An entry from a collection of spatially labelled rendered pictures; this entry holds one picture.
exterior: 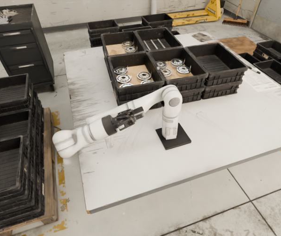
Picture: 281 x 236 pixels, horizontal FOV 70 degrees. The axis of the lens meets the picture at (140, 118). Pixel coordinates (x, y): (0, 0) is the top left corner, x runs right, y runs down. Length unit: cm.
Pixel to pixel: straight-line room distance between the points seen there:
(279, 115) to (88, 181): 129
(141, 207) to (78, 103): 95
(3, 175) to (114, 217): 83
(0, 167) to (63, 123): 98
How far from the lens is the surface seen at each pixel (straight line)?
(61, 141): 79
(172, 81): 129
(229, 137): 134
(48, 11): 460
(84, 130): 76
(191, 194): 186
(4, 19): 270
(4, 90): 230
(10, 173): 157
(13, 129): 201
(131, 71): 154
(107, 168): 112
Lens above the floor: 166
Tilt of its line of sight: 45 degrees down
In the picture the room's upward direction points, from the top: straight up
